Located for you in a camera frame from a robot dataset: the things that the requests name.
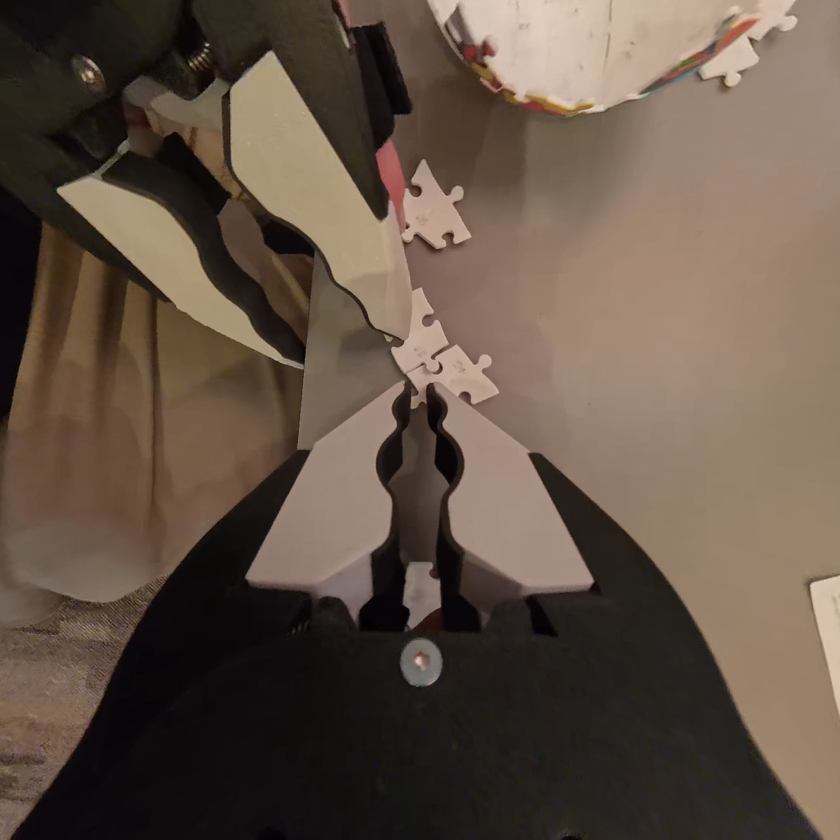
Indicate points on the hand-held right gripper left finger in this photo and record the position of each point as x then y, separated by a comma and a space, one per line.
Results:
328, 518

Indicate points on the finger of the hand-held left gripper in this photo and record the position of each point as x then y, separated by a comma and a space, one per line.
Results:
151, 243
302, 157

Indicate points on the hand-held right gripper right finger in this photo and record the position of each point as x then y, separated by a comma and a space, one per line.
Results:
512, 525

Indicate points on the white puzzle piece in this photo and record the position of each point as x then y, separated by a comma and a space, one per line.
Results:
433, 210
418, 590
423, 338
463, 374

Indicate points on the white partly built puzzle ball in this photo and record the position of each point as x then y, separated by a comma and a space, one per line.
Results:
571, 46

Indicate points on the person's left hand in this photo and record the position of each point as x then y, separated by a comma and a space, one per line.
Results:
391, 174

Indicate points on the person's beige trousers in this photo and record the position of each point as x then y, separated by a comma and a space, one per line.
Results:
131, 426

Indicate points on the white paper sheet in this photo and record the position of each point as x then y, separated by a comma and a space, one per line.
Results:
828, 613

